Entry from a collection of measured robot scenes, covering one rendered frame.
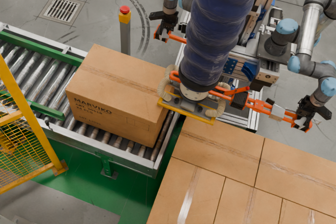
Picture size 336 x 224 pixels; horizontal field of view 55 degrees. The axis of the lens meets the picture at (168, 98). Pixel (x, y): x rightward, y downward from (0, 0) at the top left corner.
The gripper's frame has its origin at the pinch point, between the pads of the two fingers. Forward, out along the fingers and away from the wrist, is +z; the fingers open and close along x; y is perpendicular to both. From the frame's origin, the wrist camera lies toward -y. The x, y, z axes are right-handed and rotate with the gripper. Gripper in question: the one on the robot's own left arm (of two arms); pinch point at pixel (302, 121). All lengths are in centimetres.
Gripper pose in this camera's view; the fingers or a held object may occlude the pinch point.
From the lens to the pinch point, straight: 189.6
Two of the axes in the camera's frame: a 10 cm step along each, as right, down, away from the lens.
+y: -9.3, -3.6, 1.1
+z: -1.0, 5.1, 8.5
